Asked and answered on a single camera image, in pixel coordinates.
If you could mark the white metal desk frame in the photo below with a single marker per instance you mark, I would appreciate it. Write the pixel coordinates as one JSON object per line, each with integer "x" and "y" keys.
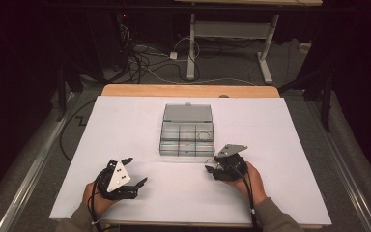
{"x": 230, "y": 29}

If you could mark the white power adapter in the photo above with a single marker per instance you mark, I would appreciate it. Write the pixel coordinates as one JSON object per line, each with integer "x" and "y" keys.
{"x": 173, "y": 55}

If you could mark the dark round table grommet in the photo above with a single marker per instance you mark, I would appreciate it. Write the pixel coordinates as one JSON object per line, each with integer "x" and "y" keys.
{"x": 223, "y": 95}

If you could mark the black metal stand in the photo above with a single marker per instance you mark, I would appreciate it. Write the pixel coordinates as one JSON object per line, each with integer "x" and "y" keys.
{"x": 61, "y": 96}
{"x": 326, "y": 103}

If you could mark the clear plastic compartment box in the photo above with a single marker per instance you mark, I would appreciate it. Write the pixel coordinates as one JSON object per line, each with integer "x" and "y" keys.
{"x": 186, "y": 138}

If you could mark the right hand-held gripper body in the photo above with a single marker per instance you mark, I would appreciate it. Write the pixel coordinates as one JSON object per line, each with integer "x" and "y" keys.
{"x": 230, "y": 164}

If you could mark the aluminium floor rail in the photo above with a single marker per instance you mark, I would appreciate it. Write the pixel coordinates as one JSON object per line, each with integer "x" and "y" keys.
{"x": 29, "y": 180}
{"x": 351, "y": 183}

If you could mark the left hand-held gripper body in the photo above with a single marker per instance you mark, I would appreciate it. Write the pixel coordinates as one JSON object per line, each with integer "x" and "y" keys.
{"x": 117, "y": 179}

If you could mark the white board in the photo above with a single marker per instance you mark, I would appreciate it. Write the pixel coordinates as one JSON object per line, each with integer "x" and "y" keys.
{"x": 180, "y": 199}

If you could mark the person's right hand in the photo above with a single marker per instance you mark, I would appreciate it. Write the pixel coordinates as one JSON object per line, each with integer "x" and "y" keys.
{"x": 254, "y": 183}

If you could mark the person's left hand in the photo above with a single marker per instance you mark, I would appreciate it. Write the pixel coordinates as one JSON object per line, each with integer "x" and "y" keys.
{"x": 101, "y": 203}

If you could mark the white box on floor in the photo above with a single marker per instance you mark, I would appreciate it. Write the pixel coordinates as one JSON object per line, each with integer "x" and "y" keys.
{"x": 305, "y": 47}

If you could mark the wooden table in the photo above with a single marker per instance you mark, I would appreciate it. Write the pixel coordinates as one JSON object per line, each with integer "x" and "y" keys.
{"x": 174, "y": 91}

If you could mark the black device with red light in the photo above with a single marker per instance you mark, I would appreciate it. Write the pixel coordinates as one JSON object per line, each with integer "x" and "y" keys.
{"x": 124, "y": 29}

